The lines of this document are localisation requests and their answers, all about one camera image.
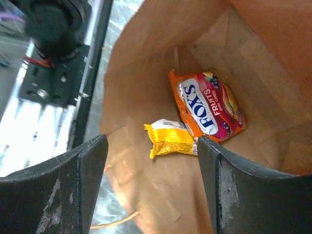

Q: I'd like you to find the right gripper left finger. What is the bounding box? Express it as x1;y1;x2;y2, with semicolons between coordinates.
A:
0;134;108;234

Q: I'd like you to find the yellow snack bag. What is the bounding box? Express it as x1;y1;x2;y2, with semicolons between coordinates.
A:
144;118;197;159

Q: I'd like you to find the aluminium rail frame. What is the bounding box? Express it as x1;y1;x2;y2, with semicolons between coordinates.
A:
0;0;112;177

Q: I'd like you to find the Fox's fruits candy bag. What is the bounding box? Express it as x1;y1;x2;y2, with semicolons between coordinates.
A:
168;71;245;142

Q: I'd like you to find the red paper bag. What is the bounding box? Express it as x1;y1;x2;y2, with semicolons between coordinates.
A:
99;0;312;234

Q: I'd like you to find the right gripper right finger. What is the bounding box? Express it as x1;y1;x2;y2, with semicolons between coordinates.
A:
197;136;312;234

